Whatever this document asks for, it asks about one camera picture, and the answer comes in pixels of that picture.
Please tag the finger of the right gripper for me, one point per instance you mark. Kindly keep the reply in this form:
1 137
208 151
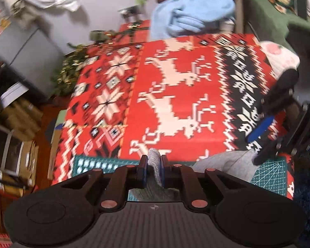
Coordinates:
279 95
264 135

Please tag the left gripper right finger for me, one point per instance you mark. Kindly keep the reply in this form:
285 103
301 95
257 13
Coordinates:
184 179

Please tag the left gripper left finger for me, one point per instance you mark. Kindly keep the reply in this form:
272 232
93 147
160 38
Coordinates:
118 184

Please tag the grey polo shirt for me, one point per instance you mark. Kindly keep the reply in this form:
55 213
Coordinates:
236 163

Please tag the green cutting mat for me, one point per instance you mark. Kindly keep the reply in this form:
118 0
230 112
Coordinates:
272 175

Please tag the white pink stool cushion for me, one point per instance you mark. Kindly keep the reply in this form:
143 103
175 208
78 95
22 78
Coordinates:
279 57

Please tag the red patterned christmas tablecloth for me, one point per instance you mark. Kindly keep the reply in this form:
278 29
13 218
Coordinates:
187 97

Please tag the beige plastic chair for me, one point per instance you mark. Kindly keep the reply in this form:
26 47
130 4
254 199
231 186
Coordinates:
239 25

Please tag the christmas garland with lights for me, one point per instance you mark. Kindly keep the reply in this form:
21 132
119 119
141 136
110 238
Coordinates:
66 76

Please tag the leaning cardboard sheets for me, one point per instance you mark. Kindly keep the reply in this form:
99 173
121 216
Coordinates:
23 118

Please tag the white drawer shelf unit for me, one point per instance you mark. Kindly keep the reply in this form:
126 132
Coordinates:
10 152

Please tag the light blue fleece blanket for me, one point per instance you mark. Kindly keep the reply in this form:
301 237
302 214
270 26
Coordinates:
175 18

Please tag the large red gift box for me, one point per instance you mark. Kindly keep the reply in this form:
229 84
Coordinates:
133 33

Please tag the silver refrigerator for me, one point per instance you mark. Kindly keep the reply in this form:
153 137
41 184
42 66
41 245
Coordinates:
31 56

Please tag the beige hanging bag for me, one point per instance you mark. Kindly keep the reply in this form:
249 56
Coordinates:
22 12

